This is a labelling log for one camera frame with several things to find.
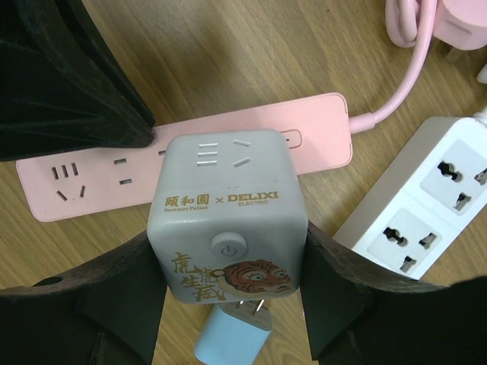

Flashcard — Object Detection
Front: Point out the white power strip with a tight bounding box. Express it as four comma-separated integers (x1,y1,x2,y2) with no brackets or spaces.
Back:
333,111,486,279

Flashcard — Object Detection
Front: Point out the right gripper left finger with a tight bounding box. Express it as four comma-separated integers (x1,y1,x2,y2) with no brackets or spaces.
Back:
1,233,167,364

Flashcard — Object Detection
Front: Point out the blue usb charger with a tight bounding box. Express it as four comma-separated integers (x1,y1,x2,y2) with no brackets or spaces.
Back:
194,300,273,365

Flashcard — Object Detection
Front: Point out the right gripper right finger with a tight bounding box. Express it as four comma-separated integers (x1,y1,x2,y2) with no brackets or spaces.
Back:
301,224,486,364

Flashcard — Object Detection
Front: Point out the pink power strip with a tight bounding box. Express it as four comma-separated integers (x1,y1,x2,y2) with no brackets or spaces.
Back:
16,93,352,222

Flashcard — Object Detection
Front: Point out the white cube socket adapter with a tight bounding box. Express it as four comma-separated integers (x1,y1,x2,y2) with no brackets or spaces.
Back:
147,129,308,304

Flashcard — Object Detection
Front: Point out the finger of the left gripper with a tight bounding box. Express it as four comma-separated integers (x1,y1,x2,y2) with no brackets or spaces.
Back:
1,1,154,161

